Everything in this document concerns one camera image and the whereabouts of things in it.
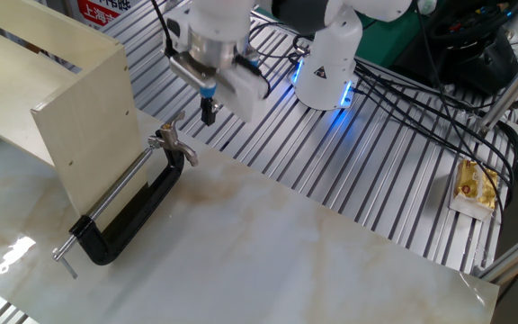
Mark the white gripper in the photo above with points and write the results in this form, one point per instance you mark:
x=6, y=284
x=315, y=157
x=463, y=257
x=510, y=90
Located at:
x=245, y=96

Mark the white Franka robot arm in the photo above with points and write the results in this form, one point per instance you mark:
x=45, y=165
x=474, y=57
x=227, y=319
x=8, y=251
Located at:
x=331, y=45

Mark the black C-clamp with steel screw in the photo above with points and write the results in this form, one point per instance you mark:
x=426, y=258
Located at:
x=160, y=184

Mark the red white printed sign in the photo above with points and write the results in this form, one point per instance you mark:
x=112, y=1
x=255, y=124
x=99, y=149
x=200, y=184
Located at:
x=101, y=13

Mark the marble pattern board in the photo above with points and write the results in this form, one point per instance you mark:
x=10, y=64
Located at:
x=263, y=252

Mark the green mat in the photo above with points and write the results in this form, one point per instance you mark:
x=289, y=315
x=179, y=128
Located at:
x=385, y=45

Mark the yellow snack packet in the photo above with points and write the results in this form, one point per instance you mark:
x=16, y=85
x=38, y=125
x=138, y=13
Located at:
x=475, y=189

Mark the black steering wheel controller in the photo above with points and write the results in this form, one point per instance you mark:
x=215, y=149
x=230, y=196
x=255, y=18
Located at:
x=488, y=63

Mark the silver wrist camera blue tape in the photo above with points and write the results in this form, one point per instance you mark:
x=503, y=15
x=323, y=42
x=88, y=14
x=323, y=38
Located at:
x=191, y=74

